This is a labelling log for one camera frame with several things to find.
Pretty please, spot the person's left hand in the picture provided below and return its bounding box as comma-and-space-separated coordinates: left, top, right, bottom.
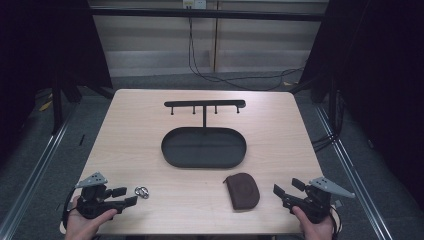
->
64, 196, 118, 240

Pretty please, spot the brown pouch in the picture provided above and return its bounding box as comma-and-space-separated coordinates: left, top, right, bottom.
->
222, 172, 261, 211

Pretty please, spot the bundle of black floor cables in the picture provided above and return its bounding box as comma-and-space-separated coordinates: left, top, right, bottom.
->
311, 132, 338, 154

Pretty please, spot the right hand-held gripper cable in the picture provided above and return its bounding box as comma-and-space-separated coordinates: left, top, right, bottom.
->
329, 205, 343, 236

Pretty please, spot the black hook rack with tray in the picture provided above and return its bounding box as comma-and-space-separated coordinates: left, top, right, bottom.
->
160, 99, 248, 169

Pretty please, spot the yellow floor marker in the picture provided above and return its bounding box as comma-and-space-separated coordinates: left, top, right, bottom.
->
38, 99, 54, 113

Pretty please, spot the black curtain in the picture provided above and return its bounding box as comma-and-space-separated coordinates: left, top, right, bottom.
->
299, 0, 424, 211
0, 0, 114, 164

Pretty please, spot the metal floor rail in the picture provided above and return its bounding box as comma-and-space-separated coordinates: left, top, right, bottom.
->
314, 103, 394, 240
0, 106, 79, 240

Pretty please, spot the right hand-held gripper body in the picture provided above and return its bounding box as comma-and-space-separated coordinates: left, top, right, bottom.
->
283, 176, 356, 224

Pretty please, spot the left hand-held gripper cable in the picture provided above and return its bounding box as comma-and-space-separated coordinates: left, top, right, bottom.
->
61, 187, 78, 229

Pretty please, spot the silver key ring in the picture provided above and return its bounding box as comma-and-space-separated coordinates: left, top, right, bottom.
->
134, 185, 150, 200

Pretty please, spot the white wall socket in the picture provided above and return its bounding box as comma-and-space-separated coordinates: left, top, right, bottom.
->
182, 0, 208, 10

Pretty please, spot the hand-held gripper cable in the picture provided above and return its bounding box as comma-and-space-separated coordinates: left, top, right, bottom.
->
329, 205, 343, 236
61, 187, 78, 229

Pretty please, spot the person's right hand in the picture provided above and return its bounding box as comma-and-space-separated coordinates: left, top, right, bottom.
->
292, 205, 335, 240

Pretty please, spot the black metal stand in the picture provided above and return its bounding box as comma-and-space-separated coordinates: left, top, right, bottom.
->
50, 74, 65, 135

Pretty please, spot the black hanging cable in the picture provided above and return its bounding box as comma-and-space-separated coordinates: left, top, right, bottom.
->
187, 16, 306, 92

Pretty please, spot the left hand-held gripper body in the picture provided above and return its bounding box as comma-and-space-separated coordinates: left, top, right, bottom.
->
74, 171, 127, 220

